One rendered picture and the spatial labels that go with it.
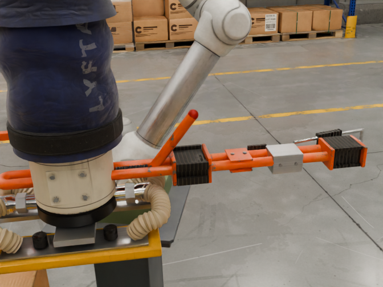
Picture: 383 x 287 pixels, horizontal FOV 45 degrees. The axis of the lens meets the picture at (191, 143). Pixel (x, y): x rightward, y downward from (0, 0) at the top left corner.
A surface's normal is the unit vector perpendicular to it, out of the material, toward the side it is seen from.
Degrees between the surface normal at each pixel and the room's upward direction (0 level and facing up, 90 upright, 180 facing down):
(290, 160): 90
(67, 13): 71
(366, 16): 90
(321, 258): 0
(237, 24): 86
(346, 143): 0
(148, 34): 91
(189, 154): 0
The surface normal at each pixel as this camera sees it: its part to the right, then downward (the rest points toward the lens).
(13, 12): -0.21, 0.02
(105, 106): 0.85, 0.09
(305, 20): 0.19, 0.44
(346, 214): -0.02, -0.91
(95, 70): 0.76, 0.50
